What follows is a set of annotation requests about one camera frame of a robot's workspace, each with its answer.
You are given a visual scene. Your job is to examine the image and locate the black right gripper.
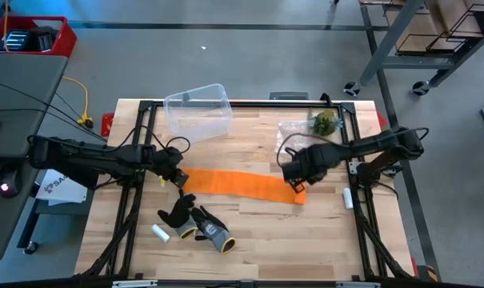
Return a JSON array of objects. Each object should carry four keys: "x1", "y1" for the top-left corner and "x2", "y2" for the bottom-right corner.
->
[{"x1": 283, "y1": 143, "x2": 341, "y2": 194}]

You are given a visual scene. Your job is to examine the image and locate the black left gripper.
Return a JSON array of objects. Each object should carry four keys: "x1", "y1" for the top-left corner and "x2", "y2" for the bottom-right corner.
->
[{"x1": 151, "y1": 146, "x2": 189, "y2": 189}]

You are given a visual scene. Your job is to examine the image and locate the orange bandage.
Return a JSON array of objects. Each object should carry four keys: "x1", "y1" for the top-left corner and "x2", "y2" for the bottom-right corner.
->
[{"x1": 181, "y1": 167, "x2": 307, "y2": 206}]

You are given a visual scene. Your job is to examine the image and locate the clear plastic bag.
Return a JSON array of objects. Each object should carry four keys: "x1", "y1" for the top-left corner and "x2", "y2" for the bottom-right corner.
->
[{"x1": 275, "y1": 119, "x2": 314, "y2": 156}]

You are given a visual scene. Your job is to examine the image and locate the clear plastic bin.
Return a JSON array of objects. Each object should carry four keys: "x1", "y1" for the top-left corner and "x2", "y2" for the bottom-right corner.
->
[{"x1": 163, "y1": 82, "x2": 234, "y2": 144}]

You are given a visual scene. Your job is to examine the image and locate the white roll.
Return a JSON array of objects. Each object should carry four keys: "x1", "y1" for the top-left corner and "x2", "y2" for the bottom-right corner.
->
[
  {"x1": 342, "y1": 186, "x2": 354, "y2": 210},
  {"x1": 151, "y1": 223, "x2": 171, "y2": 244}
]

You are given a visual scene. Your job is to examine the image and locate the black glove yellow cuff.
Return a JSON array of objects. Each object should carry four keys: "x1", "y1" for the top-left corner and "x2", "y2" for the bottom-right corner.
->
[{"x1": 157, "y1": 190, "x2": 198, "y2": 242}]

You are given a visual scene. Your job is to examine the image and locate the grey printed glove yellow cuff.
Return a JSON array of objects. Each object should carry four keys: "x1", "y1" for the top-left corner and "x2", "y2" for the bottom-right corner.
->
[{"x1": 190, "y1": 205, "x2": 238, "y2": 256}]

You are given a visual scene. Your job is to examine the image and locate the small green potted plant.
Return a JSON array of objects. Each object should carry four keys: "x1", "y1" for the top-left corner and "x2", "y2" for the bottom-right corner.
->
[{"x1": 307, "y1": 108, "x2": 345, "y2": 137}]

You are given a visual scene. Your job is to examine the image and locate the grey block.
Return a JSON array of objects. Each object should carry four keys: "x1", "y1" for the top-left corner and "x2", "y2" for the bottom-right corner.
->
[{"x1": 269, "y1": 91, "x2": 310, "y2": 101}]

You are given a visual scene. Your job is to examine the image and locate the black caster wheel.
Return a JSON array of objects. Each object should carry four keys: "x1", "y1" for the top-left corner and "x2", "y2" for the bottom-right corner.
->
[
  {"x1": 410, "y1": 80, "x2": 431, "y2": 97},
  {"x1": 343, "y1": 81, "x2": 362, "y2": 98}
]

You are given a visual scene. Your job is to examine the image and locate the white printed paper sheet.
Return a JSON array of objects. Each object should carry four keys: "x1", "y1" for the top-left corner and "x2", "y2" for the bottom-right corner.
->
[{"x1": 35, "y1": 167, "x2": 90, "y2": 206}]

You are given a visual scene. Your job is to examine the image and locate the orange black foot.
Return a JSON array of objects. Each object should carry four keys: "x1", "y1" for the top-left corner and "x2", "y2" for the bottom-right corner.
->
[{"x1": 415, "y1": 263, "x2": 439, "y2": 283}]

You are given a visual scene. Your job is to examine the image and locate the black computer mouse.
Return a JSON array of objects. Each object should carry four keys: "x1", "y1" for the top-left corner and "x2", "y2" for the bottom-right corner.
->
[{"x1": 0, "y1": 165, "x2": 22, "y2": 200}]

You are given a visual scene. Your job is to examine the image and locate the grey desk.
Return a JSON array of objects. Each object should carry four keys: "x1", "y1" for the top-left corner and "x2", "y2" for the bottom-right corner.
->
[{"x1": 0, "y1": 51, "x2": 70, "y2": 264}]

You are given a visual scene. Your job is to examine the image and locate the red plastic crate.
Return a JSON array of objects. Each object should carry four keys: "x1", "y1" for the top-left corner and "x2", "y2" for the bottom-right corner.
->
[{"x1": 0, "y1": 14, "x2": 78, "y2": 59}]

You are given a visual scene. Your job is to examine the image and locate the black box device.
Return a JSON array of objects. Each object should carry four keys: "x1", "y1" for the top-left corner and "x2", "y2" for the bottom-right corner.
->
[{"x1": 29, "y1": 26, "x2": 59, "y2": 53}]

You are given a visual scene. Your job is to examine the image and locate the light wooden boxes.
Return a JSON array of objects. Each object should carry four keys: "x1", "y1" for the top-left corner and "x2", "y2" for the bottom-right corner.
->
[{"x1": 385, "y1": 0, "x2": 484, "y2": 53}]

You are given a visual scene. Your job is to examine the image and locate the black striped device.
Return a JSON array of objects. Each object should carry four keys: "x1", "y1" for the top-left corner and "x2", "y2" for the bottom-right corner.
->
[{"x1": 0, "y1": 30, "x2": 30, "y2": 52}]

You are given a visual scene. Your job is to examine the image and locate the black metal table frame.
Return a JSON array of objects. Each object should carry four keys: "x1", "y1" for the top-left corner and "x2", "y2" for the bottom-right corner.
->
[{"x1": 81, "y1": 98, "x2": 417, "y2": 281}]

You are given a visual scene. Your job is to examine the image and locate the silver bracket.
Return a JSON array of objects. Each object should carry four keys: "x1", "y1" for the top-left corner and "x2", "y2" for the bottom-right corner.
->
[
  {"x1": 111, "y1": 279, "x2": 158, "y2": 288},
  {"x1": 335, "y1": 281, "x2": 382, "y2": 288}
]

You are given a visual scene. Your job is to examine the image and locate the yellow floor cable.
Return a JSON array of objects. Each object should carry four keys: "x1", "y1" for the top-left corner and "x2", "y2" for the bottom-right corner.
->
[{"x1": 61, "y1": 75, "x2": 95, "y2": 130}]

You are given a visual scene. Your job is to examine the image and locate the grey metal table frame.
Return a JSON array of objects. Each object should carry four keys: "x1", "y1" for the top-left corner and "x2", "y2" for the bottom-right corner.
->
[{"x1": 343, "y1": 0, "x2": 484, "y2": 97}]

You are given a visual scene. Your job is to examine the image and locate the black wire rack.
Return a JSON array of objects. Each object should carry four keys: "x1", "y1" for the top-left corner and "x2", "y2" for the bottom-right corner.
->
[{"x1": 395, "y1": 3, "x2": 484, "y2": 55}]

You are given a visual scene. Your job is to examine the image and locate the thin yellow hanging cord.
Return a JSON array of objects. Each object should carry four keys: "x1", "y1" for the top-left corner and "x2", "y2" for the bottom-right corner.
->
[{"x1": 2, "y1": 0, "x2": 10, "y2": 53}]

